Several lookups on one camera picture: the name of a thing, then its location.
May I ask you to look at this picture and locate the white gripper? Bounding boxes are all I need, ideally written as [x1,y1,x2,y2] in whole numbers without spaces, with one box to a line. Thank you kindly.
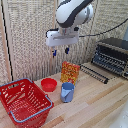
[45,27,81,58]

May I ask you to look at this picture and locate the beige woven folding screen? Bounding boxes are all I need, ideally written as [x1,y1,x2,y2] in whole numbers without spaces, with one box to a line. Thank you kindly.
[0,0,128,85]

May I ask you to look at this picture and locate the red plastic bowl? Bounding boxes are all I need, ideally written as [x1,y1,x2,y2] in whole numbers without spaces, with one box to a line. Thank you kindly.
[40,77,59,93]

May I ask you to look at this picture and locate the blue plastic cup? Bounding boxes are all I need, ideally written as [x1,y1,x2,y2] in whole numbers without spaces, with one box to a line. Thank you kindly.
[59,82,76,104]

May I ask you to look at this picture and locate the black toaster oven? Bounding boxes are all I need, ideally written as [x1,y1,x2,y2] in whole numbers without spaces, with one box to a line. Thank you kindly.
[91,37,128,81]

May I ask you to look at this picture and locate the black cable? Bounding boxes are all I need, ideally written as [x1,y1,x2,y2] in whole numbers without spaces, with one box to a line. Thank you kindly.
[78,17,128,38]

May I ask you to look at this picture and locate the red shopping basket blue handles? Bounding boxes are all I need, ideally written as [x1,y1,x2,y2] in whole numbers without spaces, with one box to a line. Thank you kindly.
[0,78,55,128]

